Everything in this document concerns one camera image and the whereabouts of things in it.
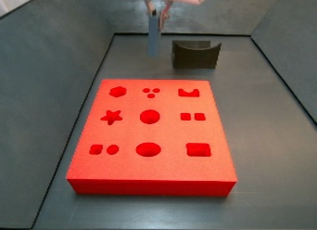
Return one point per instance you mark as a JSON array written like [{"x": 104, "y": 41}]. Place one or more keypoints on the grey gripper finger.
[
  {"x": 164, "y": 14},
  {"x": 151, "y": 9}
]

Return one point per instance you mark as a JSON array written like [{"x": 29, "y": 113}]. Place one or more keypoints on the red shape sorting board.
[{"x": 152, "y": 141}]

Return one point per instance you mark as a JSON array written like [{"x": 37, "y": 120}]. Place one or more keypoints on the black curved holder stand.
[{"x": 195, "y": 54}]

